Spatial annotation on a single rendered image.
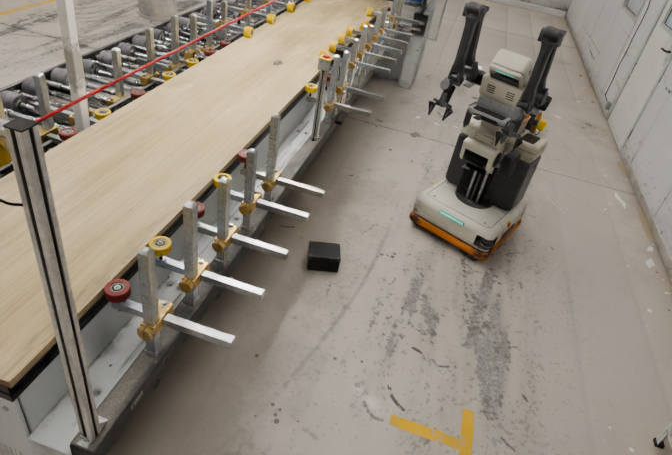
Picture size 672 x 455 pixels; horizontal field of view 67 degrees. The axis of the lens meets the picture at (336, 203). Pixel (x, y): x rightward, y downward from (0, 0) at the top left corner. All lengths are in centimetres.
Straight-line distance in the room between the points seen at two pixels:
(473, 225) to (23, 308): 264
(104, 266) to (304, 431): 120
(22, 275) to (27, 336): 27
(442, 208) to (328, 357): 138
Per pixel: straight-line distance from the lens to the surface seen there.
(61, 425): 188
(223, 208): 198
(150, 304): 168
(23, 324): 179
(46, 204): 114
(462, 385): 289
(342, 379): 271
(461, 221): 353
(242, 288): 189
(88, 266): 192
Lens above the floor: 218
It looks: 35 degrees down
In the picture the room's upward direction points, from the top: 11 degrees clockwise
